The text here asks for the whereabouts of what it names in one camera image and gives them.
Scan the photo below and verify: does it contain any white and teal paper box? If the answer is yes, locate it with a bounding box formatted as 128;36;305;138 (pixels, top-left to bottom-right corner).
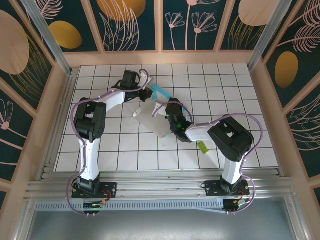
132;84;190;139

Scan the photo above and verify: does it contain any small green packet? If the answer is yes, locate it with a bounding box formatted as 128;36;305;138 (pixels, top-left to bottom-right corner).
197;140;210;155

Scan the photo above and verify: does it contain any panel with pink flower outlines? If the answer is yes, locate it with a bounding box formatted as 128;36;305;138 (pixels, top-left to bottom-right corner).
161;0;221;52

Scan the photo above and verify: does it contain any panel with orange circle leaves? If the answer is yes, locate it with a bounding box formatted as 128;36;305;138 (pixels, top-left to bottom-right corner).
88;0;161;52

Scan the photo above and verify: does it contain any panel with yellow oval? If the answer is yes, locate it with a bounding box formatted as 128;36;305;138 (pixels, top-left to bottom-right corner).
37;0;105;53

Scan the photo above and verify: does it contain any peach oval gold lines panel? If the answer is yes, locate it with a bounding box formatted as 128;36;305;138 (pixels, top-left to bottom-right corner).
219;0;273;51

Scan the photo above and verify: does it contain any grey metal sheet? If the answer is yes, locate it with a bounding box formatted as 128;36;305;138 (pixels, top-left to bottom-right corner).
27;209;298;240

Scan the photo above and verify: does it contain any panel with oval and feather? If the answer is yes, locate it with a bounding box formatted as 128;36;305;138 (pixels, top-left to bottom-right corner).
262;0;320;109

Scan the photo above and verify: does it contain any panel with feather leaves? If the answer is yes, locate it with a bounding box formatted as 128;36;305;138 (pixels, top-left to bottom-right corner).
284;93;320;179

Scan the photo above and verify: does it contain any peach circle gold lines panel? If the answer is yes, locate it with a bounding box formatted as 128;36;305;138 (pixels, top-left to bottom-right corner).
0;9;56;111

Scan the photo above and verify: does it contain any single pink flower panel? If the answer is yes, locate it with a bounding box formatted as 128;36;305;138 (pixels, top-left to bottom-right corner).
0;84;36;181

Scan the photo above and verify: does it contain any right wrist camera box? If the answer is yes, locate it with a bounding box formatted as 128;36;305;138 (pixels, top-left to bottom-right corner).
152;99;167;118

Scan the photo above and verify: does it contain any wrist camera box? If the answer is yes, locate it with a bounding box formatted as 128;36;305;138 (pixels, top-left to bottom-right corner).
152;99;167;118
139;69;155;87

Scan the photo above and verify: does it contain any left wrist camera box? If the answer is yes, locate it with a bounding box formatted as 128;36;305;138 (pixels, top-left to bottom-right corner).
139;69;155;87

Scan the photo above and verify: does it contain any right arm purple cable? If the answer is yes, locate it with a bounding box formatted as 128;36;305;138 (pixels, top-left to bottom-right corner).
152;101;263;215

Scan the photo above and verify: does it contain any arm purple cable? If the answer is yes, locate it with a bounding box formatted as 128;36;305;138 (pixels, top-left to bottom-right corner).
66;68;151;216
152;101;263;215

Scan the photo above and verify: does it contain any aluminium rail beam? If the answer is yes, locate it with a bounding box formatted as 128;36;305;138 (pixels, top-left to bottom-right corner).
23;167;297;201

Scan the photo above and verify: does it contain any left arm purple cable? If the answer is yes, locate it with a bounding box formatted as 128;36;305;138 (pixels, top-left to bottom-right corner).
66;68;151;216

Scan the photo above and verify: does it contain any aluminium side rail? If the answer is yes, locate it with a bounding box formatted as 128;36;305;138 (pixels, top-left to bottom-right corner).
38;66;80;181

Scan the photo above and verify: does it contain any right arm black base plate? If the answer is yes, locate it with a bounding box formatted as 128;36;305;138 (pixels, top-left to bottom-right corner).
204;180;250;197

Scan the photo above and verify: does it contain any slotted grey cable tray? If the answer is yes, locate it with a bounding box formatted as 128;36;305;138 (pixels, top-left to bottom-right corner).
34;201;226;214

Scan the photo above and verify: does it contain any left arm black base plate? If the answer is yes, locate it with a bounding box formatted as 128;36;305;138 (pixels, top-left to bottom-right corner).
71;182;118;199

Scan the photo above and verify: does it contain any aluminium corner post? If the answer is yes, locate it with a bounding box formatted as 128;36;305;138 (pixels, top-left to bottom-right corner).
21;0;73;76
247;0;286;73

